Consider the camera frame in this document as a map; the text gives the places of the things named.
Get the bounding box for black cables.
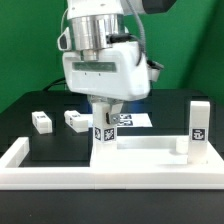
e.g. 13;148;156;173
42;77;68;92

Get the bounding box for white U-shaped fence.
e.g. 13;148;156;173
0;137;224;190

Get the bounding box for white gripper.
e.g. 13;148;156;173
63;42;150;125

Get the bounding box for AprilTag marker sheet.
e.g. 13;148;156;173
118;113;152;127

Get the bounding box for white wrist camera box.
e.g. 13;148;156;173
147;60;164;82

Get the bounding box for white desk tabletop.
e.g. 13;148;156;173
90;135;224;173

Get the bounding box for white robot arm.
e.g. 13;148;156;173
57;0;176;125

